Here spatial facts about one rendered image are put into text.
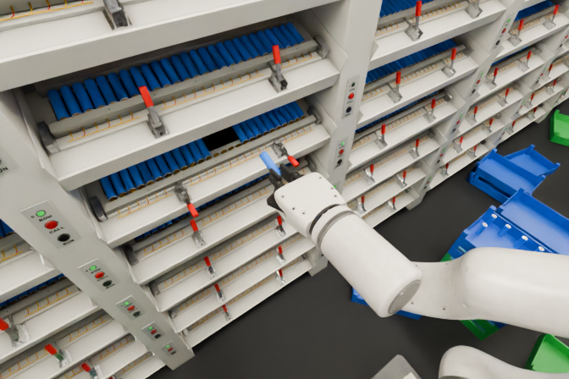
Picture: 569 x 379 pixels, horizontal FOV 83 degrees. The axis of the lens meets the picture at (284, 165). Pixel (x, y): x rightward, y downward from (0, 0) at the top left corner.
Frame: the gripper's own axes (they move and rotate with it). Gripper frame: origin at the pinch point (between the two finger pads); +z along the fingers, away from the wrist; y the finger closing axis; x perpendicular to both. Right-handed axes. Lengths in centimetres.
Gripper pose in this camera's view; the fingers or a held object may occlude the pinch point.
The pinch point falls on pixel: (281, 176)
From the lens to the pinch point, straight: 64.7
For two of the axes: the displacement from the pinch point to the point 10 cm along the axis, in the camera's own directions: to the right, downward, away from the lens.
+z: -5.3, -4.9, 6.9
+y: -8.4, 3.9, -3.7
